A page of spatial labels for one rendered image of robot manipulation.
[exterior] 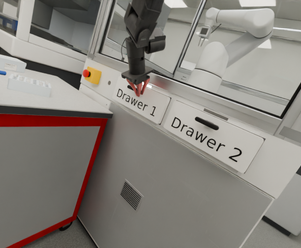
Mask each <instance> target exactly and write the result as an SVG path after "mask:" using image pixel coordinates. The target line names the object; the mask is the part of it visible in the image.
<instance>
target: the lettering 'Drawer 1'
mask: <svg viewBox="0 0 301 248"><path fill-rule="evenodd" d="M119 90H121V89H119ZM118 93H119V91H118ZM117 96H118V94H117ZM121 96H122V90H121ZM121 96H118V97H121ZM128 97H129V98H128V99H129V100H130V96H129V95H128ZM126 99H127V98H126ZM132 99H133V98H132ZM129 100H128V101H126V100H125V101H126V102H128V103H129ZM133 102H134V106H135V104H136V103H137V101H136V103H135V99H134V100H133V101H132V100H131V104H132V103H133ZM139 103H141V104H142V105H140V104H139ZM139 103H138V105H140V106H143V103H142V102H139ZM153 107H154V110H153V113H154V111H155V108H156V107H155V106H153ZM138 108H139V106H138ZM139 109H141V108H139ZM153 113H152V114H150V115H152V116H154V115H153Z"/></svg>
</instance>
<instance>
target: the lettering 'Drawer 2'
mask: <svg viewBox="0 0 301 248"><path fill-rule="evenodd" d="M175 119H178V118H176V117H175V118H174V120H173V123H172V125H171V126H172V127H174V126H173V124H174V122H175ZM178 120H179V122H180V123H179V126H180V125H181V121H180V119H178ZM179 126H178V127H174V128H179ZM184 126H186V127H187V125H184V124H183V126H182V128H181V131H182V129H183V127H184ZM189 128H190V127H189ZM190 129H192V131H190V130H188V131H187V132H186V135H188V134H187V133H188V132H191V134H190V135H188V136H190V137H192V135H193V132H194V129H193V128H190ZM197 136H198V131H197V134H196V139H195V140H198V138H199V137H200V136H201V140H200V142H201V143H202V142H203V141H204V140H205V139H206V138H207V136H206V137H205V138H204V139H203V140H202V137H203V134H202V133H201V134H200V135H199V137H197ZM210 140H213V141H214V143H212V142H210ZM209 143H211V144H213V145H216V141H215V140H214V139H209V140H208V141H207V146H208V147H209V148H212V149H213V147H210V146H209ZM220 146H225V145H223V144H221V143H220V144H219V146H218V148H217V149H216V151H218V149H219V147H220ZM234 149H237V150H239V152H240V153H239V154H238V155H234V156H230V157H229V158H230V159H232V160H233V161H235V162H237V160H235V159H233V158H232V157H237V156H240V155H241V154H242V151H241V150H240V149H238V148H234Z"/></svg>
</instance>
